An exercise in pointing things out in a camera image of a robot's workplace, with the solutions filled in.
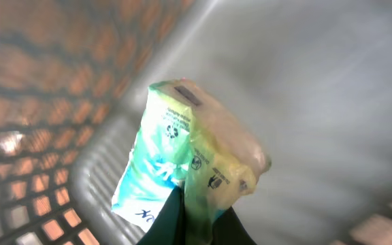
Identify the green blue tissue packet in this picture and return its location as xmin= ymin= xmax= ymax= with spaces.
xmin=111 ymin=79 xmax=272 ymax=244

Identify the grey plastic shopping basket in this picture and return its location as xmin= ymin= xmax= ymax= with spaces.
xmin=0 ymin=1 xmax=392 ymax=244

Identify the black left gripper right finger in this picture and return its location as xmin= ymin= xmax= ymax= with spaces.
xmin=211 ymin=207 xmax=256 ymax=245

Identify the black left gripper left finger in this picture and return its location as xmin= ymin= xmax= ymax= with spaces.
xmin=137 ymin=187 xmax=185 ymax=245

